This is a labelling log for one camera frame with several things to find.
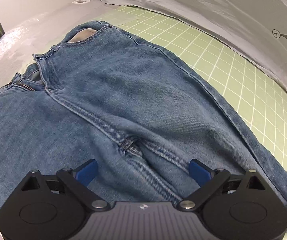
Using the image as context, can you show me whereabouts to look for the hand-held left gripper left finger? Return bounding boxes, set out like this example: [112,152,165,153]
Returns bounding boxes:
[17,159,110,210]

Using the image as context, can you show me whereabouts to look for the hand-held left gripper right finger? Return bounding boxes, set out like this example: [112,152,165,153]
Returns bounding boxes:
[177,159,267,212]

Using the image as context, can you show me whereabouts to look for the blue denim jeans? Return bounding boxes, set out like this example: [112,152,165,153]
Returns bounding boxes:
[0,21,287,233]

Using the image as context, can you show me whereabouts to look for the green grid mat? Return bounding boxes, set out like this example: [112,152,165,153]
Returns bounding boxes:
[0,6,287,240]

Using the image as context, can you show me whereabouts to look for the clear plastic bag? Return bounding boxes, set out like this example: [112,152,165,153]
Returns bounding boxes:
[0,11,139,85]

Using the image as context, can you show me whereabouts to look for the grey printed bed sheet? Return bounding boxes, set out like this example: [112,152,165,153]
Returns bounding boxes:
[76,0,287,105]

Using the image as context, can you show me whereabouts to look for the white backdrop board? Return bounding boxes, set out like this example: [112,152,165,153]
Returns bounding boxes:
[0,0,106,33]

